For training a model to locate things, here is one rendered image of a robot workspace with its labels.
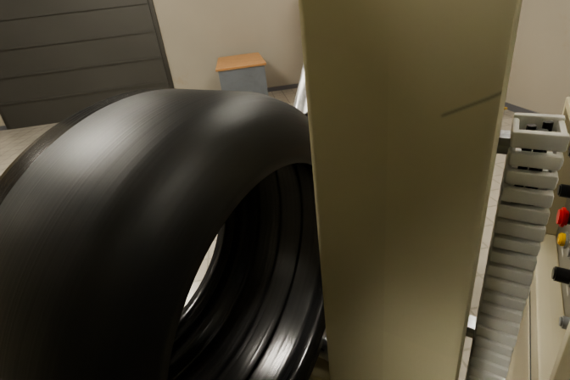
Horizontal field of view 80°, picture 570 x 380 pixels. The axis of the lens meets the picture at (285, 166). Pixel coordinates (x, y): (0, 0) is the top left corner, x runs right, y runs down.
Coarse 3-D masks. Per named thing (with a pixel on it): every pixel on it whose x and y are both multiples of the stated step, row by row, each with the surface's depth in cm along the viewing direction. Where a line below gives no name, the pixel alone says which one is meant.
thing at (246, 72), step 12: (228, 60) 567; (240, 60) 551; (252, 60) 536; (264, 60) 522; (228, 72) 498; (240, 72) 501; (252, 72) 503; (264, 72) 506; (228, 84) 505; (240, 84) 508; (252, 84) 510; (264, 84) 513
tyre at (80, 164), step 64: (64, 128) 39; (128, 128) 35; (192, 128) 34; (256, 128) 38; (0, 192) 35; (64, 192) 31; (128, 192) 29; (192, 192) 30; (256, 192) 78; (0, 256) 31; (64, 256) 27; (128, 256) 27; (192, 256) 31; (256, 256) 80; (0, 320) 28; (64, 320) 26; (128, 320) 27; (192, 320) 71; (256, 320) 73; (320, 320) 62
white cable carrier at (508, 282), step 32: (512, 128) 27; (544, 128) 27; (512, 160) 26; (544, 160) 25; (512, 192) 27; (544, 192) 26; (512, 224) 28; (544, 224) 27; (512, 256) 30; (512, 288) 31; (480, 320) 34; (512, 320) 32; (480, 352) 36; (512, 352) 34
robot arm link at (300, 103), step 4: (304, 72) 116; (300, 76) 117; (304, 76) 114; (300, 80) 115; (304, 80) 114; (300, 84) 114; (304, 84) 113; (300, 88) 113; (304, 88) 112; (296, 92) 115; (300, 92) 112; (304, 92) 111; (296, 96) 113; (300, 96) 111; (304, 96) 110; (296, 100) 111; (300, 100) 110; (304, 100) 109; (296, 104) 110; (300, 104) 109; (304, 104) 108; (300, 108) 108; (304, 108) 108; (304, 112) 107
